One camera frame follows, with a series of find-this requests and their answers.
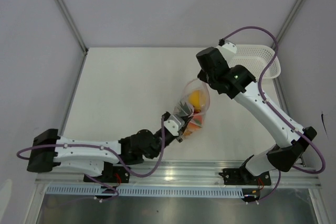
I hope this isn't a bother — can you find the clear pink-dotted zip bag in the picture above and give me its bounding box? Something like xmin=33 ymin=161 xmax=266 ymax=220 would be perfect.
xmin=173 ymin=78 xmax=210 ymax=142

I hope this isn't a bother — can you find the pink toy peach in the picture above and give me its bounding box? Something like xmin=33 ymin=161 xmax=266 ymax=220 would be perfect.
xmin=184 ymin=114 xmax=204 ymax=136
xmin=188 ymin=90 xmax=207 ymax=110

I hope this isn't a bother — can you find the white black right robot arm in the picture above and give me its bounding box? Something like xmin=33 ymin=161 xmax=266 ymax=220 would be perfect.
xmin=196 ymin=46 xmax=317 ymax=184

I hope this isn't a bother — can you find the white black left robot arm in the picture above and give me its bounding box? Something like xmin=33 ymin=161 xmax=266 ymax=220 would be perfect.
xmin=27 ymin=112 xmax=192 ymax=182

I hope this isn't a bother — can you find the white perforated plastic basket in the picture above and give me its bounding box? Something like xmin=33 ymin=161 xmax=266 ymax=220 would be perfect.
xmin=228 ymin=45 xmax=281 ymax=79

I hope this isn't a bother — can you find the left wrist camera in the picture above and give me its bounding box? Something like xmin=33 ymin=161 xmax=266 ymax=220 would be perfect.
xmin=163 ymin=115 xmax=185 ymax=137

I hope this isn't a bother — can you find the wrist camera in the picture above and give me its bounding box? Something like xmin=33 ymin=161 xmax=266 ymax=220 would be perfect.
xmin=216 ymin=41 xmax=237 ymax=63
xmin=163 ymin=115 xmax=185 ymax=137

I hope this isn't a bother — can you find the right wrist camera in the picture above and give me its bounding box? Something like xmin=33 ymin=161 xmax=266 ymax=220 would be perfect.
xmin=216 ymin=41 xmax=237 ymax=63

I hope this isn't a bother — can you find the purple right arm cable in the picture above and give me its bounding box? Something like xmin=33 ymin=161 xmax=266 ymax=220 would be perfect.
xmin=218 ymin=26 xmax=327 ymax=204

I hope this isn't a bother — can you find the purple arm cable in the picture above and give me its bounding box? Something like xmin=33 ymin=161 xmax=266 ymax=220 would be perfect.
xmin=16 ymin=115 xmax=167 ymax=177
xmin=218 ymin=26 xmax=327 ymax=204

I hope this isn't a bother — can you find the aluminium mounting rail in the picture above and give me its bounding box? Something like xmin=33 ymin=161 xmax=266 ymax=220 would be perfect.
xmin=35 ymin=161 xmax=322 ymax=189

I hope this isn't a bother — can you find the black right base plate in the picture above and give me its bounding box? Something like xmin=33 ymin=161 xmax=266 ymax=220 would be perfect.
xmin=218 ymin=168 xmax=271 ymax=186

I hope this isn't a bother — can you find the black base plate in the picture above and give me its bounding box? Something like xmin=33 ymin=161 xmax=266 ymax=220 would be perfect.
xmin=91 ymin=163 xmax=130 ymax=184
xmin=218 ymin=168 xmax=271 ymax=186

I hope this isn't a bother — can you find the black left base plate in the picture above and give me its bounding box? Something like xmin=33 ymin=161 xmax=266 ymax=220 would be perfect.
xmin=91 ymin=163 xmax=130 ymax=184

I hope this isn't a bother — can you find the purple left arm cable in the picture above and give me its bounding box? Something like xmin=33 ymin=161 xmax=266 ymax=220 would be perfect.
xmin=16 ymin=115 xmax=167 ymax=177

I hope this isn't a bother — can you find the grey aluminium corner post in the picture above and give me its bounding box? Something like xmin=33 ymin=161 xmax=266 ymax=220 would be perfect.
xmin=276 ymin=0 xmax=306 ymax=44

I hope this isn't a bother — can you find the white slotted cable duct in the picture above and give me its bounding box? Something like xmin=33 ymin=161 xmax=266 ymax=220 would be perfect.
xmin=46 ymin=185 xmax=244 ymax=198

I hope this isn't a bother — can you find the left grey corner post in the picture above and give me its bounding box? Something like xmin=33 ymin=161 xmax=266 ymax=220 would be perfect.
xmin=39 ymin=0 xmax=88 ymax=54

